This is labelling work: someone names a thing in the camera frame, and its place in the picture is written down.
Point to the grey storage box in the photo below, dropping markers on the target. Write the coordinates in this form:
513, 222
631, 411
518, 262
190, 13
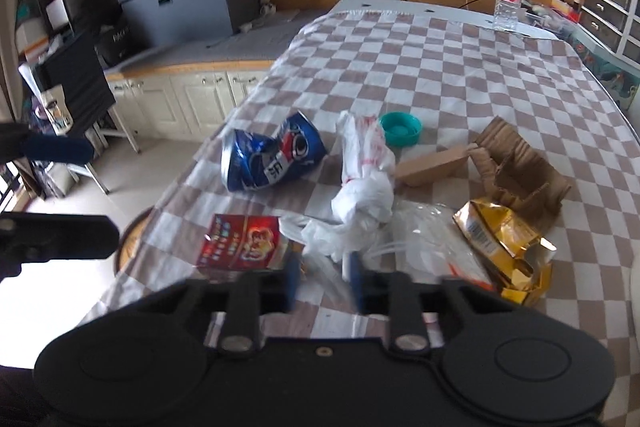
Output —
190, 2

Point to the cartoon print tote bag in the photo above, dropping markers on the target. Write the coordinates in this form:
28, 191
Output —
57, 109

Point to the white plastic bag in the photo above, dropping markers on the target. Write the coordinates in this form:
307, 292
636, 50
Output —
362, 192

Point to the round brown bin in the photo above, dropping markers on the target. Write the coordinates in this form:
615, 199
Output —
131, 247

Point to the clear plastic bag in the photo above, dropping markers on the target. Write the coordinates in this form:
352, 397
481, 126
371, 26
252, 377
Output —
430, 237

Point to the red printed packet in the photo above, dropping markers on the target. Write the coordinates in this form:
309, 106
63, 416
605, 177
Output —
240, 242

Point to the gold snack packet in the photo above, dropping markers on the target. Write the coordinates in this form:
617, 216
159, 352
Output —
495, 237

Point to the teal printed cloth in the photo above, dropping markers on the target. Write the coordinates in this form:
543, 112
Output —
610, 77

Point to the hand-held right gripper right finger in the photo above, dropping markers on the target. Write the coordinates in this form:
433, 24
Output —
356, 277

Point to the torn corrugated cardboard piece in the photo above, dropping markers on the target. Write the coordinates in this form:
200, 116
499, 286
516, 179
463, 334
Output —
520, 172

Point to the teal bottle cap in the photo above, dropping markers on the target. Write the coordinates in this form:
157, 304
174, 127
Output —
400, 130

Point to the white drawer organiser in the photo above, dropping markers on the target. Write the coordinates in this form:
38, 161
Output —
615, 12

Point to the crushed blue soda can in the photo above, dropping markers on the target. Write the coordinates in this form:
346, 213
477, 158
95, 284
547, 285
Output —
265, 157

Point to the small brown cardboard box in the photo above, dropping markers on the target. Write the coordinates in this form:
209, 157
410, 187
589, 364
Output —
432, 167

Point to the cream cabinet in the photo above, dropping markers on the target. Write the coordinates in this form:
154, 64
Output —
190, 97

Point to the black bag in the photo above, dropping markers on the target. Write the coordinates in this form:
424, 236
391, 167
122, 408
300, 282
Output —
115, 47

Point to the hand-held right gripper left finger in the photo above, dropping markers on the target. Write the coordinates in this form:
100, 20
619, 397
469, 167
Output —
292, 279

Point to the clear clutter storage box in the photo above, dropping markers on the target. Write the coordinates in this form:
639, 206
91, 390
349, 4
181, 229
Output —
552, 12

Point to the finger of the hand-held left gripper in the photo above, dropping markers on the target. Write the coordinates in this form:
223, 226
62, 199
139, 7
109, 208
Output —
55, 149
60, 237

